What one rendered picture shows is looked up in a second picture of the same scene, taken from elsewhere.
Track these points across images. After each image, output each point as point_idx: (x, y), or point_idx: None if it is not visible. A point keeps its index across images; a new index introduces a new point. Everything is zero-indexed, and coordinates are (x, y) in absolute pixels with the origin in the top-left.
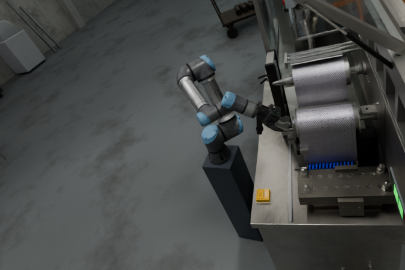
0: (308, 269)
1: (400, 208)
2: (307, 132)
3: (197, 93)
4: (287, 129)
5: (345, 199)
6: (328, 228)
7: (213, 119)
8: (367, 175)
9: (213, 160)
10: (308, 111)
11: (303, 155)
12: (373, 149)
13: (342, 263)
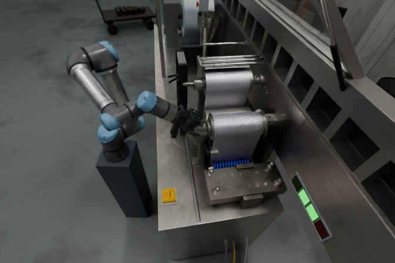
0: (198, 246)
1: (311, 212)
2: (221, 137)
3: (100, 87)
4: (203, 134)
5: (248, 196)
6: (230, 221)
7: (124, 122)
8: (261, 171)
9: (110, 158)
10: (223, 117)
11: (204, 153)
12: (258, 147)
13: (226, 238)
